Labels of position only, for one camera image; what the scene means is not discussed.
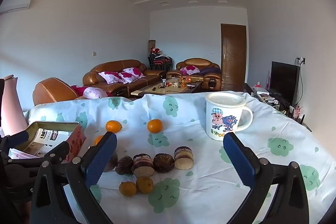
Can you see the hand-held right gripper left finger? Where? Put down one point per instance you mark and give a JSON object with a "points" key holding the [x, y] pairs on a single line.
{"points": [[101, 158]]}

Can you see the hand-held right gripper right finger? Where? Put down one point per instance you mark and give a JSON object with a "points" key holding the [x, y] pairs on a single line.
{"points": [[239, 161]]}

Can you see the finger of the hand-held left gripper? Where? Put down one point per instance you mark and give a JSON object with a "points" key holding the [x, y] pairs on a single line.
{"points": [[59, 150], [19, 138]]}

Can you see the red and gold tin box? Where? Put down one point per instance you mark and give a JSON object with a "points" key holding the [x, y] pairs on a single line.
{"points": [[77, 141]]}

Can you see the brown water chestnut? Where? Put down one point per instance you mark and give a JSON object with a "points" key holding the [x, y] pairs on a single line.
{"points": [[124, 165], [163, 162], [112, 162]]}

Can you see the printed paper sheet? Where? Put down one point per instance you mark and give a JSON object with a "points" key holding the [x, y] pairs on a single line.
{"points": [[17, 153]]}

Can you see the small orange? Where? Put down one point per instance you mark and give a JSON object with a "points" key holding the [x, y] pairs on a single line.
{"points": [[144, 184], [127, 188], [155, 125], [98, 139], [113, 126]]}

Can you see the printed leaflet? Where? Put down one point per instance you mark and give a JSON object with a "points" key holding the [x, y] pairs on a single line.
{"points": [[47, 134]]}

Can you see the pink jug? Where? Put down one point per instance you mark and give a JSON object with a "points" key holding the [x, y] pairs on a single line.
{"points": [[11, 108]]}

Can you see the white cartoon pig mug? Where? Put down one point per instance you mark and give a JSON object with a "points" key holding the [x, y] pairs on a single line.
{"points": [[223, 121]]}

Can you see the round brown leather armchair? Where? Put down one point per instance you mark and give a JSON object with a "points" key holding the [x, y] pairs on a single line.
{"points": [[52, 90]]}

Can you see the white plastic mug lid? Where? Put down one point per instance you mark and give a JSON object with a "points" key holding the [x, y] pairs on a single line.
{"points": [[225, 98]]}

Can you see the pale pink pillow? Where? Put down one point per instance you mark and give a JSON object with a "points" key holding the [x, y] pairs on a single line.
{"points": [[95, 92]]}

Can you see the low television stand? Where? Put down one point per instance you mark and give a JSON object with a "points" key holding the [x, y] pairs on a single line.
{"points": [[275, 102]]}

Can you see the pink flower print pillow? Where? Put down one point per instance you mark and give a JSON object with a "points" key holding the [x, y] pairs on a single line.
{"points": [[190, 70], [127, 77], [135, 72], [110, 77]]}

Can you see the wooden coffee table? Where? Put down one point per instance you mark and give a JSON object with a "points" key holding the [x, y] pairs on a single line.
{"points": [[155, 88]]}

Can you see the long brown leather sofa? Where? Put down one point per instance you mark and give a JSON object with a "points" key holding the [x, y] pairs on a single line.
{"points": [[115, 66]]}

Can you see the black flat television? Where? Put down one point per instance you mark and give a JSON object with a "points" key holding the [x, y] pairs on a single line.
{"points": [[284, 79]]}

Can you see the dark blanket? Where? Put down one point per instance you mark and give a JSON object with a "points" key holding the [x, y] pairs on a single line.
{"points": [[210, 71]]}

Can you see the pile of small oranges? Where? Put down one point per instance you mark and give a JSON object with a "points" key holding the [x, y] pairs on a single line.
{"points": [[183, 81]]}

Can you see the brown wooden door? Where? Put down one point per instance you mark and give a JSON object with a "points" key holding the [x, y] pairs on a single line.
{"points": [[233, 50]]}

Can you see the stacked dark chairs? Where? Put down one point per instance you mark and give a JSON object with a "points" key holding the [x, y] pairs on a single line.
{"points": [[160, 62]]}

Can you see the tall patterned floor vase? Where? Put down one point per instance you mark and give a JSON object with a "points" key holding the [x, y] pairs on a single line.
{"points": [[152, 45]]}

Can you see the wall power outlet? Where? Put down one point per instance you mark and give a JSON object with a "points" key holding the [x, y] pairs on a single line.
{"points": [[302, 60]]}

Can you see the white wall air conditioner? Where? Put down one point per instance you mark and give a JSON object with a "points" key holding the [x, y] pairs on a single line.
{"points": [[15, 3]]}

